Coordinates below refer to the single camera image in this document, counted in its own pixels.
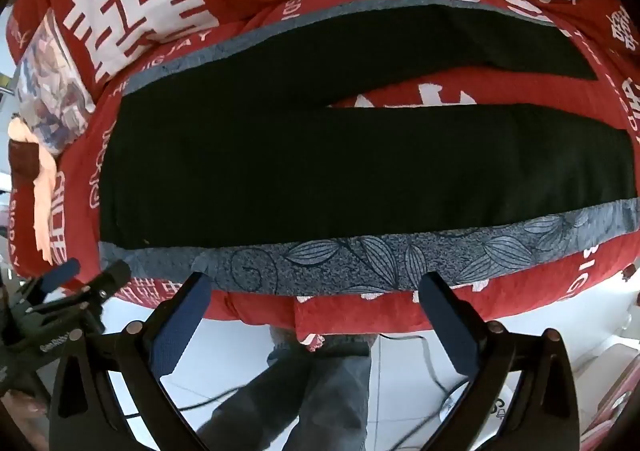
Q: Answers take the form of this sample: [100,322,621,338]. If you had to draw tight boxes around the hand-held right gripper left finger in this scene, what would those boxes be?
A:
[48,272,214,451]

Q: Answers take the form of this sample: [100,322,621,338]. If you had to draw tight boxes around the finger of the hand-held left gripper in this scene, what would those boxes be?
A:
[75,259,132,303]
[20,257,82,304]

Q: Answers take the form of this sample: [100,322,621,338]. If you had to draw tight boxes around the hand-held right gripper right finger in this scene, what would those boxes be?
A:
[418,272,582,451]

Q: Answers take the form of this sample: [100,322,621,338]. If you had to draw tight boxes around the black pants with grey trim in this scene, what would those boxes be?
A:
[97,0,640,297]

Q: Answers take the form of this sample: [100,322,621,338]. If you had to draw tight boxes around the person's legs in grey trousers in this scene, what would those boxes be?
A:
[197,323,373,451]

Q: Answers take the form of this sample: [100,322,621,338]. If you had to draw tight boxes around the white furniture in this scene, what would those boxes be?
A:
[570,276,640,372]

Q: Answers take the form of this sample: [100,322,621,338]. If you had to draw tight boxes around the red box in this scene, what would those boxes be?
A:
[580,361,640,447]

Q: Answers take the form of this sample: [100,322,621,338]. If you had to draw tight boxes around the pale printed pillow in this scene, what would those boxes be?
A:
[15,8,97,156]

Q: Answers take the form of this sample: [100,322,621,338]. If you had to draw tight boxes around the red printed blanket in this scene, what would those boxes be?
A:
[7,0,640,349]

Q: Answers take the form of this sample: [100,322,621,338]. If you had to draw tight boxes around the black cable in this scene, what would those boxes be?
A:
[377,333,471,394]
[120,381,266,419]

